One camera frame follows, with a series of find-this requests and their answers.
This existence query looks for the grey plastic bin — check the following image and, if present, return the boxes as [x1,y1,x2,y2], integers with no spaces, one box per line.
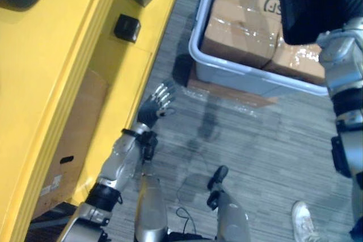
[188,0,330,97]

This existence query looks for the person's white shoe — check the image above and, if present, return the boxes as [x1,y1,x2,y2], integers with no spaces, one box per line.
[291,200,320,242]

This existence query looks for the flat cardboard sheet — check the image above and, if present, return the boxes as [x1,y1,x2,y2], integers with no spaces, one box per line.
[185,70,280,112]

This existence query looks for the right silver robot leg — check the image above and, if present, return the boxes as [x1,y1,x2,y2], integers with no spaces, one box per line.
[206,164,252,242]

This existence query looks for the large taped cardboard box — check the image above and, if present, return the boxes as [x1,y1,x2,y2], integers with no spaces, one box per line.
[200,0,284,69]

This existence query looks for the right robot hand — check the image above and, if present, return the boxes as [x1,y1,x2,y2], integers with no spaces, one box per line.
[339,0,363,24]

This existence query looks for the left silver robot leg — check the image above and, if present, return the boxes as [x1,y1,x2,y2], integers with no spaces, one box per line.
[134,173,171,242]

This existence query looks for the yellow metal shelf unit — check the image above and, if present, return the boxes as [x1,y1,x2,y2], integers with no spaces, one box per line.
[0,0,188,242]

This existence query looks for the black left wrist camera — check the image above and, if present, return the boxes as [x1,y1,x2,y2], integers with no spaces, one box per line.
[135,130,159,162]

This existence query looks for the thin black cable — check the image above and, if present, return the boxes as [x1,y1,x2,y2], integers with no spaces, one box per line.
[175,207,199,234]

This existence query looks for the brown cardboard box with label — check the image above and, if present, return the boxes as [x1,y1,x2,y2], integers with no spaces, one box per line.
[33,67,109,219]

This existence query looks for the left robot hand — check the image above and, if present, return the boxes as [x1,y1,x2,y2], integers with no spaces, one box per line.
[137,81,177,128]

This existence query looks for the small taped cardboard box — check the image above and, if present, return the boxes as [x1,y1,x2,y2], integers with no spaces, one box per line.
[263,33,327,86]

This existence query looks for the silver robot leg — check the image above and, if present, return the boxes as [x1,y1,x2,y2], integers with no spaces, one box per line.
[134,173,171,242]
[206,164,252,242]

